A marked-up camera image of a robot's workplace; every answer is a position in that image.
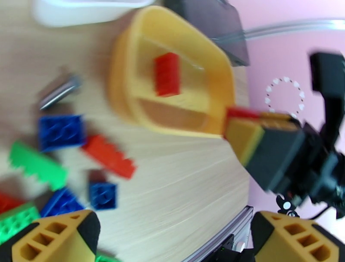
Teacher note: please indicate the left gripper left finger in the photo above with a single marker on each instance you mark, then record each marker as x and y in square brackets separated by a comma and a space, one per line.
[54, 239]

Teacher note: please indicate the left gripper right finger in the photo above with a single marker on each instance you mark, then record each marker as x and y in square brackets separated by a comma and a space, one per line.
[296, 239]

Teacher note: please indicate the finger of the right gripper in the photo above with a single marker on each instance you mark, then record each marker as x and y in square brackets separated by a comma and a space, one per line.
[277, 156]
[280, 119]

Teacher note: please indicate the blue lego brick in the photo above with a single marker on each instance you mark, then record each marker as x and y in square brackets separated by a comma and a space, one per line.
[103, 196]
[60, 133]
[60, 203]

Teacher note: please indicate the red lego brick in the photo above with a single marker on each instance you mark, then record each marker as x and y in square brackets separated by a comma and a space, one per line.
[110, 157]
[242, 112]
[9, 202]
[167, 75]

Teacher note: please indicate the green lego brick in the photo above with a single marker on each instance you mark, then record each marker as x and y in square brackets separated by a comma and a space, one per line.
[106, 259]
[16, 223]
[37, 165]

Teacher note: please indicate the dark grey compartment organizer box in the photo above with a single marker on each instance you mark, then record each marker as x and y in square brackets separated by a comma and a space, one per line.
[210, 21]

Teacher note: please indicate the silver metal bolt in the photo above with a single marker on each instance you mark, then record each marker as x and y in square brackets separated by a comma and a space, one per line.
[58, 93]

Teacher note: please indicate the yellow plastic container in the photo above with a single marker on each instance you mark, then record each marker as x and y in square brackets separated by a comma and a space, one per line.
[121, 80]

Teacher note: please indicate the white plastic container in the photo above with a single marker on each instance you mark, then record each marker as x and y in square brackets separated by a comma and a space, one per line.
[80, 13]

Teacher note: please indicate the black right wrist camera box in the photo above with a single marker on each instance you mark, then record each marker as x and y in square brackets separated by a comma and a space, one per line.
[326, 70]

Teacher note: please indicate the aluminium frame post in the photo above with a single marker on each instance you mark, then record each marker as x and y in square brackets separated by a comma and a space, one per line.
[296, 27]

